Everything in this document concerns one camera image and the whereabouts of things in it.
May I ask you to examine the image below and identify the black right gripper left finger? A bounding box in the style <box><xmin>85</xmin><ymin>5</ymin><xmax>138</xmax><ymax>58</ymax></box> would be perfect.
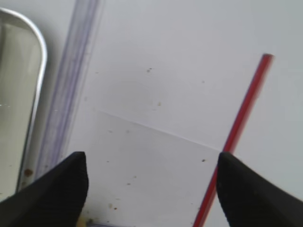
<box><xmin>0</xmin><ymin>152</ymin><xmax>89</xmax><ymax>227</ymax></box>

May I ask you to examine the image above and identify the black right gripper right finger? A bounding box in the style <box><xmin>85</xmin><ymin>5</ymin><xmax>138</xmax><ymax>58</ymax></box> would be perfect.
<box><xmin>216</xmin><ymin>152</ymin><xmax>303</xmax><ymax>227</ymax></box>

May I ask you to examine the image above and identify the right red strip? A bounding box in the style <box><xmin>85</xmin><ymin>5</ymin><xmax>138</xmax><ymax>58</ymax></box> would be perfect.
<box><xmin>192</xmin><ymin>53</ymin><xmax>274</xmax><ymax>227</ymax></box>

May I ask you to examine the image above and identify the silver metal tray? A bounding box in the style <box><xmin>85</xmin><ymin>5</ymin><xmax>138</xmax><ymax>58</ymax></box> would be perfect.
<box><xmin>0</xmin><ymin>8</ymin><xmax>48</xmax><ymax>201</ymax></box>

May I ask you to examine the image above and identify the right clear long rail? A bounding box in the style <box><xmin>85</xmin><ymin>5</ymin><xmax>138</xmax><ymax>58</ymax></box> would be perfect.
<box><xmin>34</xmin><ymin>0</ymin><xmax>100</xmax><ymax>180</ymax></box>

